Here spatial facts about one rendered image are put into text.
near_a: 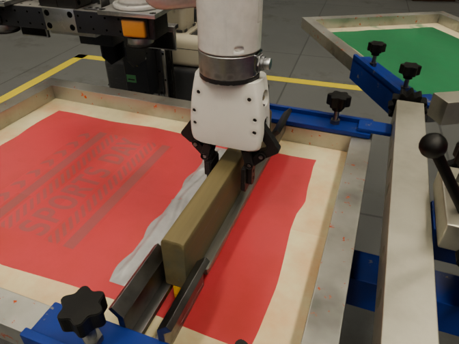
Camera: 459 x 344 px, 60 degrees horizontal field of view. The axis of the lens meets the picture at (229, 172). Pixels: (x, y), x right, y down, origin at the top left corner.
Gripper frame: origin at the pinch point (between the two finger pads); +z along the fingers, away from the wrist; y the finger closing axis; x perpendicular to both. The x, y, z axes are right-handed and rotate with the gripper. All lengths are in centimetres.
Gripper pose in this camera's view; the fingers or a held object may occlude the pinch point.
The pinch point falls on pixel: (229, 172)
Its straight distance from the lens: 57.7
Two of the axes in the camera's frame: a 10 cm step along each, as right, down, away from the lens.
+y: -9.4, -2.0, 2.9
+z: 0.0, 8.2, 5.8
